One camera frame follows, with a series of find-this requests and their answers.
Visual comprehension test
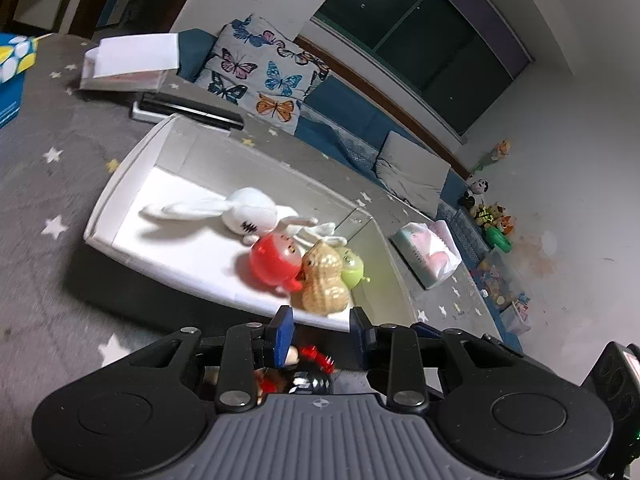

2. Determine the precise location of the black white flat box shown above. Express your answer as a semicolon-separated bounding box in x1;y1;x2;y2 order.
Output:
130;92;245;130

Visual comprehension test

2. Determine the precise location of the white open paper box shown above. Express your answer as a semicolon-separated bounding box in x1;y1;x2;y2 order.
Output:
79;32;179;92

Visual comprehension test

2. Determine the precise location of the red round doll toy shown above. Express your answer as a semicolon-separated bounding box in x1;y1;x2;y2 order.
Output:
250;233;303;292

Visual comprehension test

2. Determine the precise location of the dark glass window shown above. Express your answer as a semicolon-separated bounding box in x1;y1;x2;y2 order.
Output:
314;0;530;136

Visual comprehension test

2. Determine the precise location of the clear plastic toy bin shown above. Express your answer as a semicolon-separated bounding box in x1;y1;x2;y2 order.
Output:
473;247;530;336

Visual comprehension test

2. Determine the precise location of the panda plush toy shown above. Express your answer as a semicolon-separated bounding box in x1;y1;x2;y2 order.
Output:
457;179;489;217

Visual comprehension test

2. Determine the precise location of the pile of small toys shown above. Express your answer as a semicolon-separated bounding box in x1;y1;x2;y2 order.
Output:
471;140;515;254

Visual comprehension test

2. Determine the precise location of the blue sofa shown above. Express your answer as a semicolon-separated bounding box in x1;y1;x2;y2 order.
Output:
176;28;526;356

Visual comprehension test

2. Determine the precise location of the pink white tissue pack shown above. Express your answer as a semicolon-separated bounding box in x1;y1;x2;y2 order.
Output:
390;220;462;289

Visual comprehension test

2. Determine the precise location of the black white storage box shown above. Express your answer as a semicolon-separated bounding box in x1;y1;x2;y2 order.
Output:
66;115;416;339

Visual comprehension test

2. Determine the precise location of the green round alien toy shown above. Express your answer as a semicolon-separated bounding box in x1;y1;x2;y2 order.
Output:
335;246;371;290

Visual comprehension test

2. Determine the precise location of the grey sofa cushion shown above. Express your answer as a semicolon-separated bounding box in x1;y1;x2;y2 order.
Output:
375;131;450;218

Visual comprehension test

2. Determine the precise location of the black haired red doll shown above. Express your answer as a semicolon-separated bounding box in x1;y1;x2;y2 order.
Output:
204;342;336;406

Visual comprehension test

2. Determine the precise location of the white plush rabbit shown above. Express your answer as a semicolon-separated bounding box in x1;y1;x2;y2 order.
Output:
140;188;347;248

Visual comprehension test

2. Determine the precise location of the blue yellow tissue box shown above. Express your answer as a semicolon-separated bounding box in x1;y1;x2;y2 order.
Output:
0;32;38;127

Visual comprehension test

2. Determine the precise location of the butterfly print pillow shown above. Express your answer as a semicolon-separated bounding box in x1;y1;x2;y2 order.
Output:
195;15;330;134

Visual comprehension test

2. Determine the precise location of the peanut shaped toy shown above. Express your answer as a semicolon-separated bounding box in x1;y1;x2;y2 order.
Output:
302;240;350;316

